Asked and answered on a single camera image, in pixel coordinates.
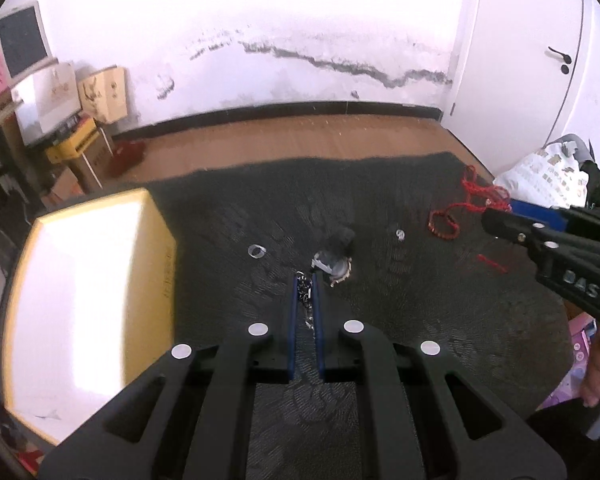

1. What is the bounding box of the red cord necklace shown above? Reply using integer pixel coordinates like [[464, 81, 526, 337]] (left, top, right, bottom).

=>
[[442, 164, 513, 216]]

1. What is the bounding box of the black door handle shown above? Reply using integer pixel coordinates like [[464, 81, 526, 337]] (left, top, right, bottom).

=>
[[548, 47, 572, 75]]

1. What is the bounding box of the white paper shopping bag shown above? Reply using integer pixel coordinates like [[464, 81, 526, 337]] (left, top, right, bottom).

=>
[[12, 63, 81, 146]]

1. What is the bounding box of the red cloth on floor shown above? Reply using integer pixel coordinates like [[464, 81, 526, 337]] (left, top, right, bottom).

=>
[[109, 140, 146, 178]]

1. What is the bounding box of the red bead bracelet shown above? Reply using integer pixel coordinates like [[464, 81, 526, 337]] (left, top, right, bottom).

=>
[[428, 209, 462, 241]]

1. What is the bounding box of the dark patterned table mat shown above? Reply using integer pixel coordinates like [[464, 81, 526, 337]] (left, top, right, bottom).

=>
[[99, 150, 574, 480]]

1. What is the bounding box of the framed blackboard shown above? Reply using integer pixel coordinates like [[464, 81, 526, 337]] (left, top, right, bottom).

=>
[[0, 1, 54, 86]]

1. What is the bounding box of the black wrist watch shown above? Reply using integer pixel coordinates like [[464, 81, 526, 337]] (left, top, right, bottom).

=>
[[311, 226, 355, 287]]

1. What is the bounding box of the yellow box on stool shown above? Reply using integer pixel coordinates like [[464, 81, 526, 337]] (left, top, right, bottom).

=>
[[45, 117, 98, 164]]

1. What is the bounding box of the yellow jewelry box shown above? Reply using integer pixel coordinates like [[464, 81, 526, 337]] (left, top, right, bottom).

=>
[[0, 188, 176, 446]]

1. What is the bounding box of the white printed plastic bag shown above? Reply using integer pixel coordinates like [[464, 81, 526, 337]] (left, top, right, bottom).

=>
[[494, 134, 593, 208]]

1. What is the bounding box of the pink box bottom right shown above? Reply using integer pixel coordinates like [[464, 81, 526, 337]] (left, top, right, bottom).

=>
[[536, 311, 600, 413]]

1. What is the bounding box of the white door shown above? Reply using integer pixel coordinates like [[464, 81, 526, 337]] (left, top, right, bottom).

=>
[[442, 0, 583, 174]]

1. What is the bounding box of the silver chain necklace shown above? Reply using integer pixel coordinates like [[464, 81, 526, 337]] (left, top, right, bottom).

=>
[[296, 270, 316, 331]]

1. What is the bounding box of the tan cardboard box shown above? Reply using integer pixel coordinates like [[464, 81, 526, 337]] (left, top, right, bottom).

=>
[[78, 66, 128, 125]]

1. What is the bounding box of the dark wooden desk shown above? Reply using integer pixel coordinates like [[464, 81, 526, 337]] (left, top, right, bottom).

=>
[[0, 103, 40, 246]]

